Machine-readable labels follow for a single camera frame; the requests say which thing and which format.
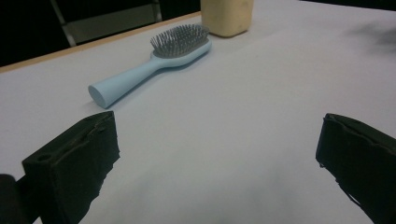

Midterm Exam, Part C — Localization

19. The light blue hairbrush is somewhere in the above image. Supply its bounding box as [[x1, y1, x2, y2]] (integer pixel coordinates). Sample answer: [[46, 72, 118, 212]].
[[87, 23, 213, 110]]

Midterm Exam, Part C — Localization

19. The beige plastic container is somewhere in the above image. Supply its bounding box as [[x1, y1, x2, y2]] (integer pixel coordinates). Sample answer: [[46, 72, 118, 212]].
[[200, 0, 255, 38]]

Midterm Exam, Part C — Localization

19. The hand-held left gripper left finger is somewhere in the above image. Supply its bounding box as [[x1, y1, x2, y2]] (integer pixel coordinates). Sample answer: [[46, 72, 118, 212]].
[[21, 110, 121, 224]]

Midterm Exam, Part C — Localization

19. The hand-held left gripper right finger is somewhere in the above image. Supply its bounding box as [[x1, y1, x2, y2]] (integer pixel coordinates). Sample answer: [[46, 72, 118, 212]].
[[315, 113, 396, 224]]

